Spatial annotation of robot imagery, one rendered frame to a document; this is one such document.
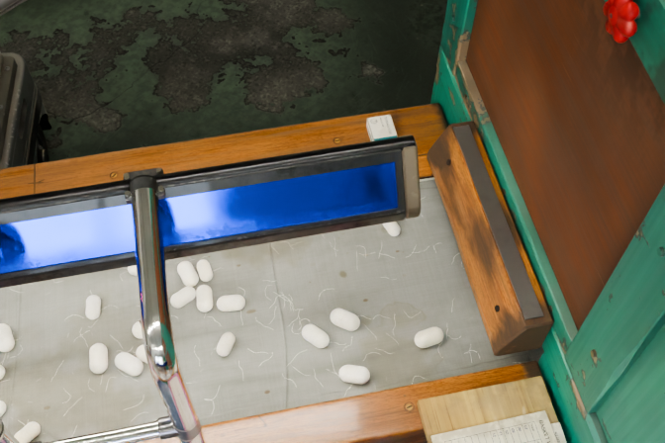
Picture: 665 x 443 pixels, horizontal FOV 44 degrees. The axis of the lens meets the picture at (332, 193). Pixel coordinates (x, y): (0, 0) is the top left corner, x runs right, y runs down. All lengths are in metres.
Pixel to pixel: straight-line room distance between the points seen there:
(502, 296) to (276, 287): 0.29
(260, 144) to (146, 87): 1.18
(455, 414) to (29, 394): 0.50
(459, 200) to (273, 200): 0.37
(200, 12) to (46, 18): 0.45
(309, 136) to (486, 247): 0.33
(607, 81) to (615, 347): 0.25
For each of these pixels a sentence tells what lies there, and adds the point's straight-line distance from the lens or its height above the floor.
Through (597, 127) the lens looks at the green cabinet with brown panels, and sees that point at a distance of 0.80.
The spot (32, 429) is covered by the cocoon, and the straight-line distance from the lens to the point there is 1.03.
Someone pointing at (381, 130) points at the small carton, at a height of 0.78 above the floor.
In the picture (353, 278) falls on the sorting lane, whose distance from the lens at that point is 1.07.
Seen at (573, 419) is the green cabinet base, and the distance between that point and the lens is 0.97.
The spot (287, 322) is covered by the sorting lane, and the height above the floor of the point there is 0.74.
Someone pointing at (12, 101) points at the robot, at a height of 0.34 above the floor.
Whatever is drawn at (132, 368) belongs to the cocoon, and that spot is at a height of 0.76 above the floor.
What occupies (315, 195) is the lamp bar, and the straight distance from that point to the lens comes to 0.73.
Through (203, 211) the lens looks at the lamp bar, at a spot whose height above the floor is 1.08.
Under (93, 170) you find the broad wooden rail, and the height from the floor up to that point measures 0.76.
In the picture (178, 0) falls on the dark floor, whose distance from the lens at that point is 2.56.
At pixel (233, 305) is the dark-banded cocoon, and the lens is 1.04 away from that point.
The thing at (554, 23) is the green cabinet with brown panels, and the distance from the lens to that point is 0.86.
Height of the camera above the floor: 1.68
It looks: 55 degrees down
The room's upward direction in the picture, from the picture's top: 1 degrees clockwise
